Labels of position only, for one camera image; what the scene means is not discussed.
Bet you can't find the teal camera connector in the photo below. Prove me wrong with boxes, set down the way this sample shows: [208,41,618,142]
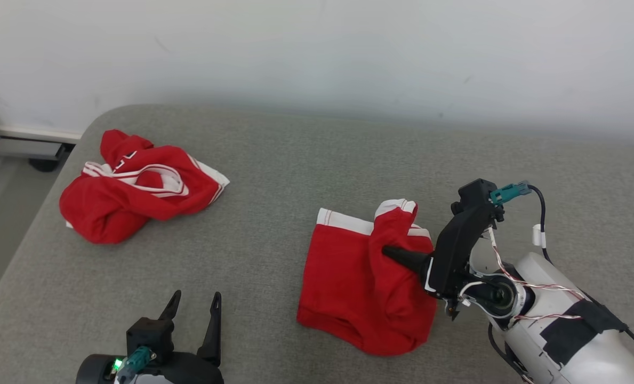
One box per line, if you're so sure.
[489,181,531,206]
[116,346,158,382]

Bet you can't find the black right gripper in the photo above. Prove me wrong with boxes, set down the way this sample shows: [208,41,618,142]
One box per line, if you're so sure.
[382,235,521,322]

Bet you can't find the teal right camera connector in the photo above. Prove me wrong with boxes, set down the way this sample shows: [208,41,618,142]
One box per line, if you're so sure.
[489,181,531,206]

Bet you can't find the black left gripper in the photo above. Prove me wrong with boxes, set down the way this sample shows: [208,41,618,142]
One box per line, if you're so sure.
[76,290,224,384]

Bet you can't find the red white basketball jersey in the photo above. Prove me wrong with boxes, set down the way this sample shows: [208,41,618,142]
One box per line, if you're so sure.
[59,129,230,245]

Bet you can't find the teal left camera connector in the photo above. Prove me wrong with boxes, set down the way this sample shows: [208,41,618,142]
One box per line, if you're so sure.
[116,346,158,382]

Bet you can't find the red basketball shorts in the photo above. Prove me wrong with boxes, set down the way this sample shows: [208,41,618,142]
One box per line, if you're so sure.
[296,199,438,357]

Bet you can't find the red white twisted wires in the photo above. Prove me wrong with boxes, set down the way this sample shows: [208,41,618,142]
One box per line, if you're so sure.
[487,228,587,322]

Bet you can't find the grey fabric sofa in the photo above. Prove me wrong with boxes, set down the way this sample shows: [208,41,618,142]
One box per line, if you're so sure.
[0,104,634,384]

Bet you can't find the grey metal frame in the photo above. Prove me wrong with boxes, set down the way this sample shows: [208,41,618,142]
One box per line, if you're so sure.
[0,133,68,162]

